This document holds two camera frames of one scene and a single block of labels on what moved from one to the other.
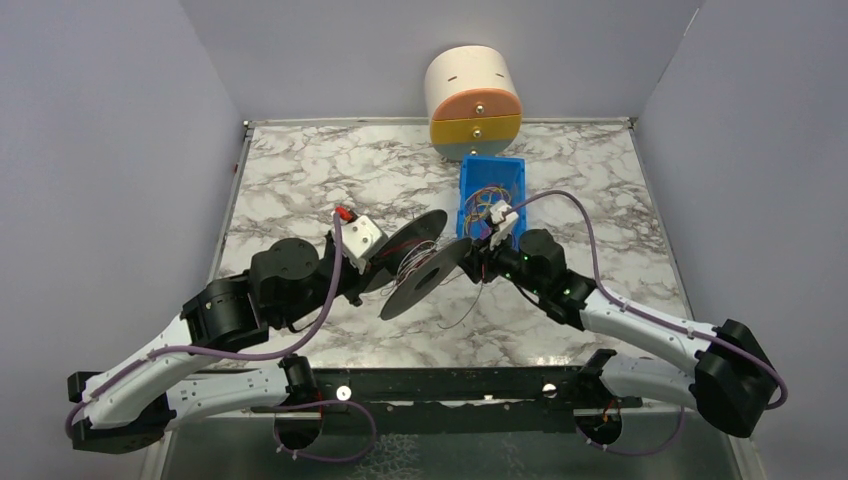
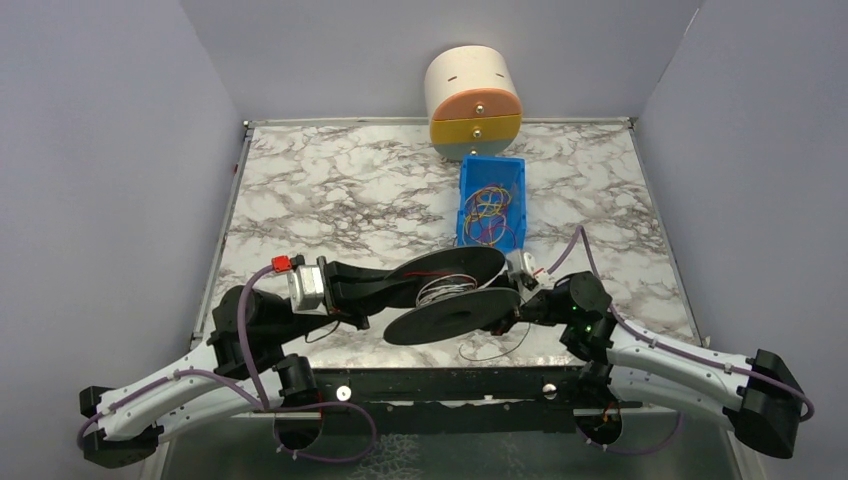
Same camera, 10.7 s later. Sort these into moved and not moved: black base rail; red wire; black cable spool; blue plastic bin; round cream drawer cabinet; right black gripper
Moved: red wire; black cable spool; right black gripper
Not moved: blue plastic bin; round cream drawer cabinet; black base rail
